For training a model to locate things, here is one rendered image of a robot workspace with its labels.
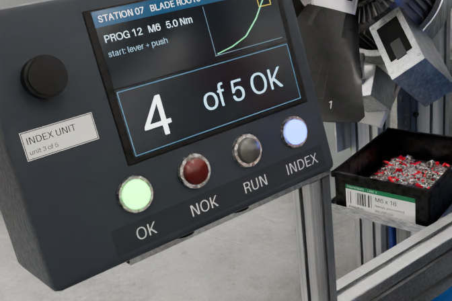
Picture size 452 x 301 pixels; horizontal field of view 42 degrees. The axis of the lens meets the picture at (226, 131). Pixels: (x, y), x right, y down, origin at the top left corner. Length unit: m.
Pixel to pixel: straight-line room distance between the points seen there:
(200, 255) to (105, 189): 2.04
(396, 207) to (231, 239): 1.63
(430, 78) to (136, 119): 0.83
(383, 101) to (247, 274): 1.21
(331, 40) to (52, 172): 0.83
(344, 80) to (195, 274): 1.38
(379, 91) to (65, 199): 0.93
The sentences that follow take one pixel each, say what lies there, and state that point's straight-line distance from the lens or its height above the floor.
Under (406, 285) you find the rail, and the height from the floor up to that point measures 0.83.
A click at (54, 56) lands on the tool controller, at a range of 0.41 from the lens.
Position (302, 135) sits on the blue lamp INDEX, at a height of 1.11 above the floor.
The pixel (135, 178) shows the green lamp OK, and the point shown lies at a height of 1.13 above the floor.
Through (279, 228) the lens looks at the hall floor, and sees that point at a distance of 2.56.
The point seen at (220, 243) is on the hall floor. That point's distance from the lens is 2.50.
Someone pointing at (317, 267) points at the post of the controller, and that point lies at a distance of 0.66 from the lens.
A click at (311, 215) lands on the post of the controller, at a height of 0.99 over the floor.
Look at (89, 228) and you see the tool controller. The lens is 0.41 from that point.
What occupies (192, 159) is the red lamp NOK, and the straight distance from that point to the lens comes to 0.43.
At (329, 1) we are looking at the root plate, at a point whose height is 1.11.
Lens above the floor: 1.29
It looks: 20 degrees down
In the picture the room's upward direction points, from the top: 7 degrees counter-clockwise
